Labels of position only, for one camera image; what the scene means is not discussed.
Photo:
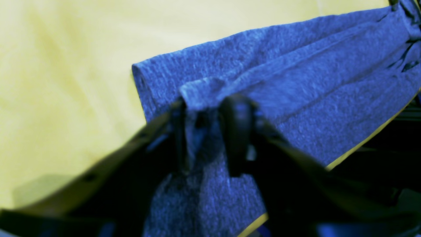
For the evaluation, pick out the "yellow table cloth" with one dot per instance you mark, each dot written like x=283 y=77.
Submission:
x=68 y=94

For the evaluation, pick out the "grey long-sleeve T-shirt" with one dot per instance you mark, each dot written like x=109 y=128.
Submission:
x=326 y=84

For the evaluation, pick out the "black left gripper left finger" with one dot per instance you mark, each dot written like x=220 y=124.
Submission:
x=111 y=199

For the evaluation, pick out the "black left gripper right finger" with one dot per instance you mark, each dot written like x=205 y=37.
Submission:
x=301 y=197

